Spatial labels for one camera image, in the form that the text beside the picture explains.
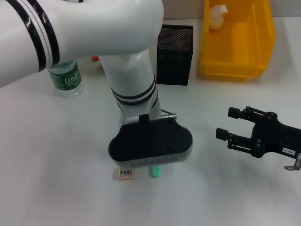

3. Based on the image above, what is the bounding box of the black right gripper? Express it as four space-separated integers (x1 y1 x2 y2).
215 106 301 159

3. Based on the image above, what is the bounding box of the white paper ball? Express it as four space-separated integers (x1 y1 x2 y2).
208 4 230 31

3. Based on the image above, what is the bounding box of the clear bottle green label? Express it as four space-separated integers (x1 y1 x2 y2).
47 59 84 98

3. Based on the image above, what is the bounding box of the black mesh pen holder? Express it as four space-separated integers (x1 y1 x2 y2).
156 24 195 86

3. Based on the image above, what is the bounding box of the beige eraser with barcode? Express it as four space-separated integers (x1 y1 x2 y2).
112 166 136 182

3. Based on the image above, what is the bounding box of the yellow plastic bin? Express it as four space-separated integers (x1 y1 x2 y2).
197 0 277 82

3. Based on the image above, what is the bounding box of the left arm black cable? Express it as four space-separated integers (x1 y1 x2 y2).
159 108 179 120

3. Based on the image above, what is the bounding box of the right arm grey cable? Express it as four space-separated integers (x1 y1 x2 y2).
283 153 301 171

